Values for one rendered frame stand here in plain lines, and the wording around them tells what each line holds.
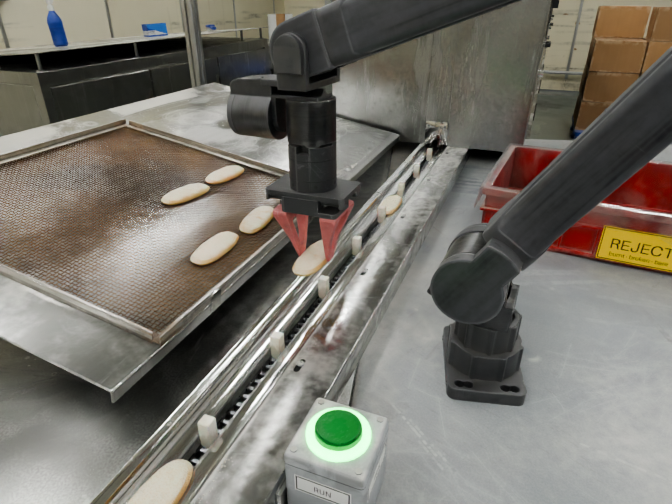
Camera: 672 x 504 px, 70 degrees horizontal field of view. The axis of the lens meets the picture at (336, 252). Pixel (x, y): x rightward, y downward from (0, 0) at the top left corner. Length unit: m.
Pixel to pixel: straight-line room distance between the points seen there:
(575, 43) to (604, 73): 2.69
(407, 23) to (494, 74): 0.84
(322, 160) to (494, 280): 0.23
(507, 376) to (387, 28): 0.39
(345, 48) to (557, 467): 0.45
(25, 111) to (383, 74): 1.66
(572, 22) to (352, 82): 6.34
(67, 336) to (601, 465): 0.56
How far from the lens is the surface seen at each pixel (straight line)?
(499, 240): 0.51
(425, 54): 1.35
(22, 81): 2.48
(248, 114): 0.59
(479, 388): 0.58
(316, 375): 0.54
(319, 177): 0.56
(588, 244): 0.93
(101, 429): 0.60
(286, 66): 0.52
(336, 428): 0.43
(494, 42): 1.32
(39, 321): 0.63
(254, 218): 0.79
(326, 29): 0.52
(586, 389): 0.65
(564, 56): 7.65
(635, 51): 4.99
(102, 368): 0.56
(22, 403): 0.67
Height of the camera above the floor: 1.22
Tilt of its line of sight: 28 degrees down
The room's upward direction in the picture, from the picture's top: straight up
